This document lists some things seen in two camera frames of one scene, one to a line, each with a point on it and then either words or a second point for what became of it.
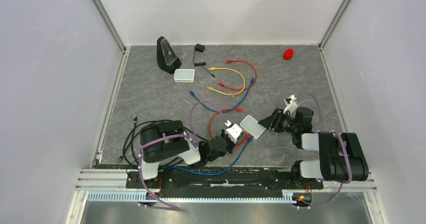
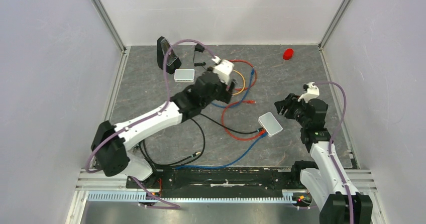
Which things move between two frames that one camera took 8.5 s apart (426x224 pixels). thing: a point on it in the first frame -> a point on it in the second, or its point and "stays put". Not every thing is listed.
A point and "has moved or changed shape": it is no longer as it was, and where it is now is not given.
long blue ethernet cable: [231, 166] -> [230, 164]
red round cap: [288, 54] stays put
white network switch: [252, 126] has moved or changed shape
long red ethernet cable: [237, 109] -> [260, 134]
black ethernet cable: [133, 134] has moved or changed shape
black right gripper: [278, 115] -> [290, 102]
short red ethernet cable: [221, 84] stays put
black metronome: [167, 59] stays put
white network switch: [184, 75] stays put
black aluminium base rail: [222, 180] stays put
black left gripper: [224, 135] -> [225, 95]
